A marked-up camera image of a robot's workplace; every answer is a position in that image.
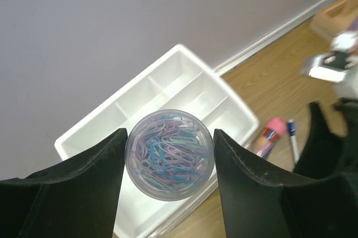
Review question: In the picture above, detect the white plastic drawer organizer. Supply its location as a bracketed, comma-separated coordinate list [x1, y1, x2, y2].
[55, 45, 259, 237]

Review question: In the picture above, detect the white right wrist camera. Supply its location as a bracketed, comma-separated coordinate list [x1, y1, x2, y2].
[300, 30, 357, 83]

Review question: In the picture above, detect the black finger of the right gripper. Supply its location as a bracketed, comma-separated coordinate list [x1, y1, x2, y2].
[293, 102, 350, 177]

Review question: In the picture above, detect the clear jar of paperclips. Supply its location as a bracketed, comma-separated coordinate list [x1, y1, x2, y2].
[125, 109, 215, 202]

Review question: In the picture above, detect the blue cap white marker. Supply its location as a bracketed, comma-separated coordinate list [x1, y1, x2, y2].
[287, 120, 300, 163]

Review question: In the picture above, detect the pink cap pencil tube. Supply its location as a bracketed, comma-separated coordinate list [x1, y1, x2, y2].
[249, 117, 287, 159]

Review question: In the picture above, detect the white metal table rail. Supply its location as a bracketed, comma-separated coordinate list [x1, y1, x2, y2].
[214, 0, 336, 75]

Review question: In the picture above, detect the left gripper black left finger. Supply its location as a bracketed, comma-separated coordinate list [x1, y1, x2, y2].
[1, 128, 128, 237]

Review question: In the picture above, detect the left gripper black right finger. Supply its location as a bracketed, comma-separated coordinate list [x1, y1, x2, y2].
[214, 129, 357, 237]

